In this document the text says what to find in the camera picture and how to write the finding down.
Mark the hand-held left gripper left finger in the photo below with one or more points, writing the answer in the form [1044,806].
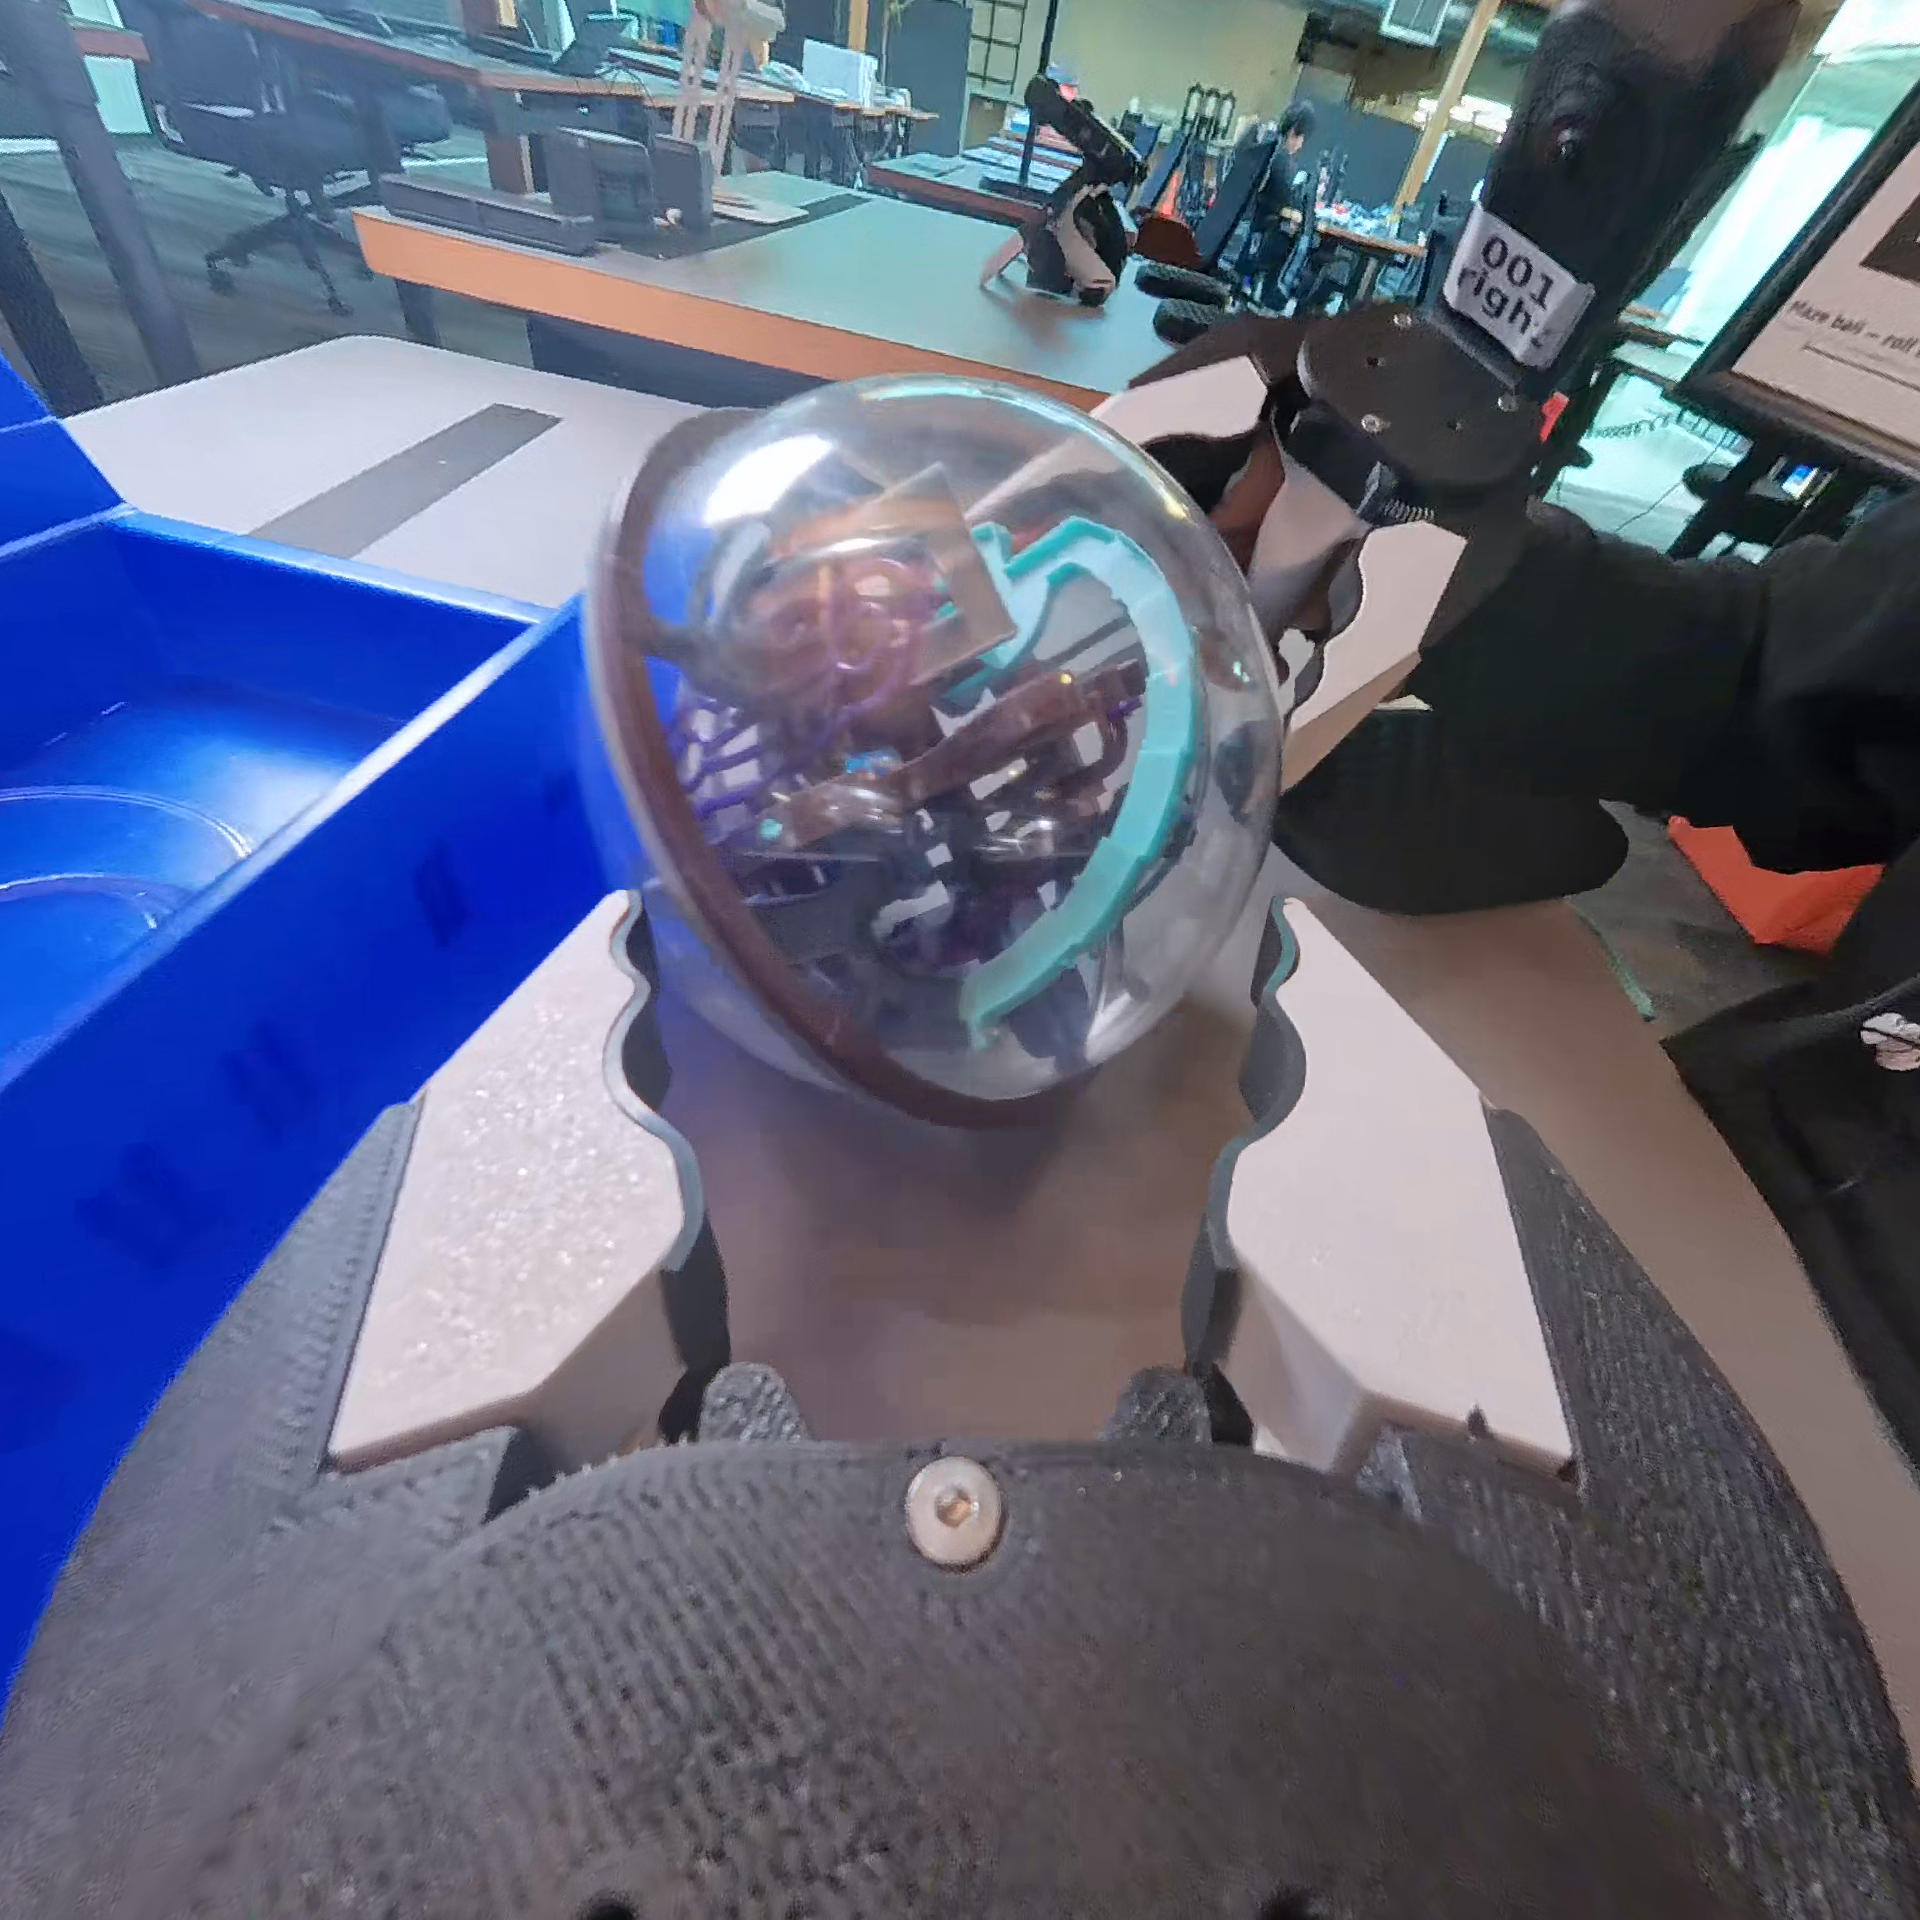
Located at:
[510,1261]

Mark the long pale desk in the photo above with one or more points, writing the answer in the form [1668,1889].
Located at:
[780,286]

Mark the black backpack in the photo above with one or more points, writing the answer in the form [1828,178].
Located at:
[1830,1171]

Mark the clear plastic ball stand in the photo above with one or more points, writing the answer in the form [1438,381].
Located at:
[90,857]

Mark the black office chair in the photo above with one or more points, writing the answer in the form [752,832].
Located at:
[270,90]

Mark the orange traffic cone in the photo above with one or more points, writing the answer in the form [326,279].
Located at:
[1787,886]

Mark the clear plastic maze ball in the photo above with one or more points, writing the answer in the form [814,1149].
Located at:
[931,750]

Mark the spare hand-held gripper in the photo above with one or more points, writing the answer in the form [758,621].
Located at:
[1074,196]

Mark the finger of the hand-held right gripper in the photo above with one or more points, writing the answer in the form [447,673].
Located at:
[1366,646]
[1201,451]

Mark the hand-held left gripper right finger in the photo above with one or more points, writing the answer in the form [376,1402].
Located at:
[1381,1261]

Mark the blue plastic bin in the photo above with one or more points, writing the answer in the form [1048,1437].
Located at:
[211,991]

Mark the black-framed marker sign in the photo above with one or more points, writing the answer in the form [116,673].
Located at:
[1830,301]

